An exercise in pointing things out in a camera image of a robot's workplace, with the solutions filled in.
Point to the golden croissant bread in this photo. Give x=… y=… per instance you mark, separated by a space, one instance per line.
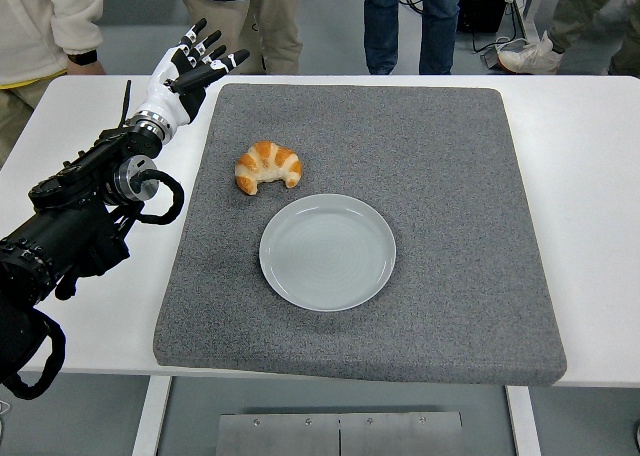
x=265 y=161

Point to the grey metal plate with screws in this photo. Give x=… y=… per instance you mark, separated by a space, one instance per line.
x=300 y=436

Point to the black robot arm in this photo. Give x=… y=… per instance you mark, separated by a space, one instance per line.
x=65 y=236

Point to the white desk leg frame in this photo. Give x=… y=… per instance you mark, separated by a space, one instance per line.
x=520 y=21

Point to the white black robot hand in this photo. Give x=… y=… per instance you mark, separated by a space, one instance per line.
x=162 y=98

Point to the black wrist watch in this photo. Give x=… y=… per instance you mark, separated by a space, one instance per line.
x=82 y=57

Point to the white table leg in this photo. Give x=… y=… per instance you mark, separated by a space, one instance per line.
x=524 y=421
x=150 y=416

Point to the person's hand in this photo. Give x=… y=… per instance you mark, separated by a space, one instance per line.
x=86 y=69

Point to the person in olive trousers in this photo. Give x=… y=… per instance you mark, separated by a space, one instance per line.
x=590 y=16

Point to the grey round plate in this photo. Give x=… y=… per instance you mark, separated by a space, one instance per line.
x=327 y=253

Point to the grey felt mat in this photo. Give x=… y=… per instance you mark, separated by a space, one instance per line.
x=425 y=201

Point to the person in white jacket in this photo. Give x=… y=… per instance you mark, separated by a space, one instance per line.
x=30 y=26

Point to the person in blue jeans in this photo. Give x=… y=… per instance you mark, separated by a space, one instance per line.
x=440 y=26

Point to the person in beige trousers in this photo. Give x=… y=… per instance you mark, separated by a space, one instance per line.
x=270 y=26

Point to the grey metal floor bracket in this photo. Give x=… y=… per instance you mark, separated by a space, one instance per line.
x=490 y=58

